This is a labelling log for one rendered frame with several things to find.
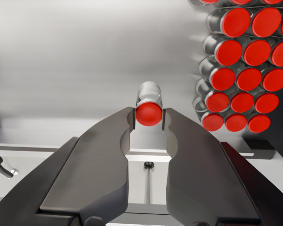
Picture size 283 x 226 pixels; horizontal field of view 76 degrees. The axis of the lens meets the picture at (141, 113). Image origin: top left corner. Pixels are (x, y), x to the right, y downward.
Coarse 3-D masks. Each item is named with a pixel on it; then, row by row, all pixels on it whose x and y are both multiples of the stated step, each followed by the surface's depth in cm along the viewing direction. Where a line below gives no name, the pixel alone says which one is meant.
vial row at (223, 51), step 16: (224, 0) 14; (240, 0) 13; (208, 16) 18; (224, 16) 14; (240, 16) 14; (224, 32) 14; (240, 32) 14; (208, 48) 17; (224, 48) 15; (240, 48) 15; (208, 64) 18; (224, 64) 15; (208, 80) 17; (224, 80) 16; (208, 96) 17; (224, 96) 17; (208, 112) 18; (208, 128) 18
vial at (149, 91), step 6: (144, 84) 16; (150, 84) 16; (156, 84) 17; (138, 90) 16; (144, 90) 15; (150, 90) 15; (156, 90) 15; (138, 96) 15; (144, 96) 14; (150, 96) 14; (156, 96) 14; (138, 102) 14; (156, 102) 13; (162, 102) 15; (162, 108) 15
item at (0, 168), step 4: (0, 160) 136; (0, 164) 139; (0, 168) 139; (4, 168) 144; (0, 172) 141; (4, 172) 143; (8, 172) 146; (12, 172) 155; (16, 172) 155; (8, 176) 148; (12, 176) 151
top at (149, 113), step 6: (144, 102) 13; (150, 102) 13; (138, 108) 13; (144, 108) 13; (150, 108) 13; (156, 108) 13; (138, 114) 13; (144, 114) 13; (150, 114) 13; (156, 114) 13; (138, 120) 14; (144, 120) 14; (150, 120) 14; (156, 120) 13
